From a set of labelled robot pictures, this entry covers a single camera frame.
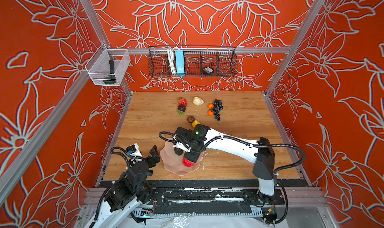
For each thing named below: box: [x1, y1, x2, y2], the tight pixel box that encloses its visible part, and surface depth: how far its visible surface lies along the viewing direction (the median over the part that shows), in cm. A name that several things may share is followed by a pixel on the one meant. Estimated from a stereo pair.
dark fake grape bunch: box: [213, 99, 224, 121], surface depth 107 cm
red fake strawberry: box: [178, 97, 187, 107], surface depth 112 cm
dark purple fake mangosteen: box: [177, 105, 186, 115], surface depth 108 cm
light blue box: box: [175, 50, 185, 77], surface depth 91 cm
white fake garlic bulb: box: [192, 96, 206, 106], surface depth 112 cm
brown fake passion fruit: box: [187, 115, 195, 124], surface depth 102 cm
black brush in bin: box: [103, 59, 117, 85], surface depth 81 cm
